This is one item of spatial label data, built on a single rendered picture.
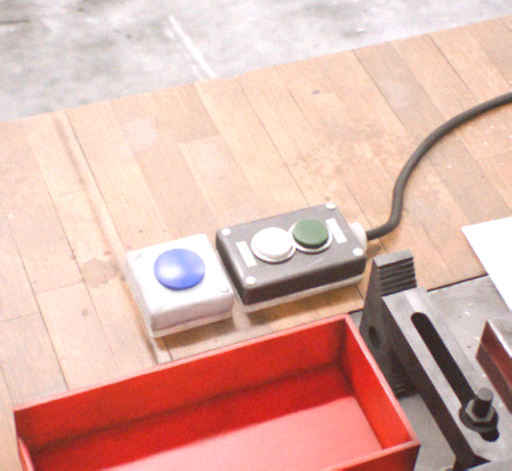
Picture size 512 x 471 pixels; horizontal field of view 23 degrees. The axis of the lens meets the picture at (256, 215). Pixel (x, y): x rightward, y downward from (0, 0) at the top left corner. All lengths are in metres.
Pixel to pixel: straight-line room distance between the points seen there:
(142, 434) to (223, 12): 1.89
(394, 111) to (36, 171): 0.33
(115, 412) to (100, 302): 0.12
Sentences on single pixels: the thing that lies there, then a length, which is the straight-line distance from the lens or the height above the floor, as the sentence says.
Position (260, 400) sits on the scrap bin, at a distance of 0.96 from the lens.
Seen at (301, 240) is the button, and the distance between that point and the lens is 1.01.
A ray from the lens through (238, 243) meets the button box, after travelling 1.02.
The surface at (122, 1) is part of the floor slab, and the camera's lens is 2.77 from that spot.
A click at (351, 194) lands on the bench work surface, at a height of 0.90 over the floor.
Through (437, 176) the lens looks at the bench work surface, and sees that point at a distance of 1.14.
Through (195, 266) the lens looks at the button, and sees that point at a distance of 0.99.
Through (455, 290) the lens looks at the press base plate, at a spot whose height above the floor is 0.90.
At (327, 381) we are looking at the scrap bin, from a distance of 0.97.
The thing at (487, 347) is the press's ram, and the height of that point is 1.12.
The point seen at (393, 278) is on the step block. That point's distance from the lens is 0.94.
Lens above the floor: 1.69
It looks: 47 degrees down
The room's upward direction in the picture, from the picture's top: 5 degrees clockwise
